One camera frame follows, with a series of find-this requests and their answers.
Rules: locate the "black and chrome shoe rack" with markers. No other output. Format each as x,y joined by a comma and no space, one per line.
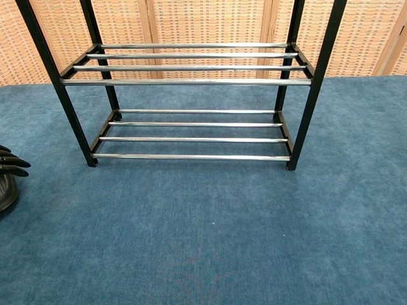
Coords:
190,82

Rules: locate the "woven bamboo folding screen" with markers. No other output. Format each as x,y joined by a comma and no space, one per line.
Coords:
206,22

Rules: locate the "black rubber slipper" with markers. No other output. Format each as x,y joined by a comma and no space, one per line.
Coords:
6,193

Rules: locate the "blue carpet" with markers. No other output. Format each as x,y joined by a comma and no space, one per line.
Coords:
203,228

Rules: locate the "black and silver left hand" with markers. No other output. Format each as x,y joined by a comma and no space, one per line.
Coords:
12,163

